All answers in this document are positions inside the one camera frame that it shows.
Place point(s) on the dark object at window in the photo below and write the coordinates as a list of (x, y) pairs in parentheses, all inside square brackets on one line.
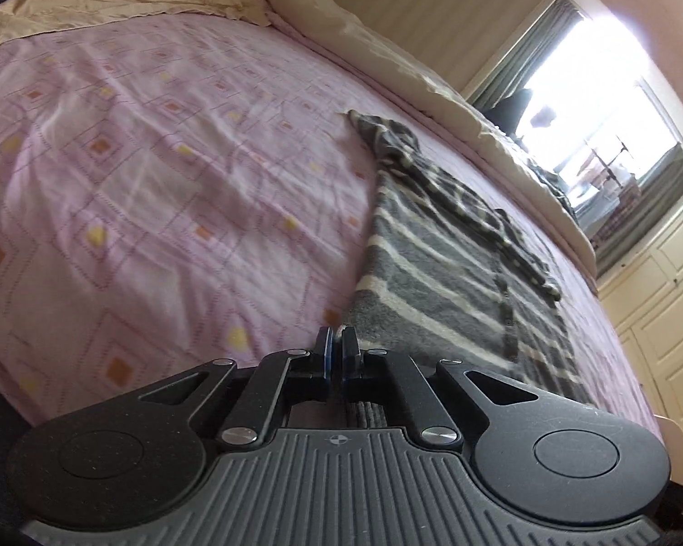
[(512, 111)]

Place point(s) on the grey green curtain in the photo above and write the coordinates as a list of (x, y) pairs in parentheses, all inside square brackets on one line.
[(518, 51)]

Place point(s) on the grey white striped cardigan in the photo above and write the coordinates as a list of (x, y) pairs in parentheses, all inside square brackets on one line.
[(432, 273)]

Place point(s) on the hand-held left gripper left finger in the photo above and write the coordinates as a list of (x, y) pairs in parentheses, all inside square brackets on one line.
[(328, 348)]

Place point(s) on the dark garment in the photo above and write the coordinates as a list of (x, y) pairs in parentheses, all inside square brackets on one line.
[(543, 182)]

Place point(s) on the pink patterned bed sheet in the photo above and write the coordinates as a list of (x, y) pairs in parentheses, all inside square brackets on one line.
[(165, 182)]

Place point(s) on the beige duvet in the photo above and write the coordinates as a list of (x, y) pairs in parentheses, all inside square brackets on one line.
[(410, 68)]

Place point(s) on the clothes drying rack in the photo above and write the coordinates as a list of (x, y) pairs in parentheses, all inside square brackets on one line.
[(603, 168)]

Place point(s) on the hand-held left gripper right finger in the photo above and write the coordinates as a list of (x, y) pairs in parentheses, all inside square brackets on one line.
[(348, 348)]

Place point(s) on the cream panelled wardrobe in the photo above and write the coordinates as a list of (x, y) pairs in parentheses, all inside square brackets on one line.
[(666, 307)]

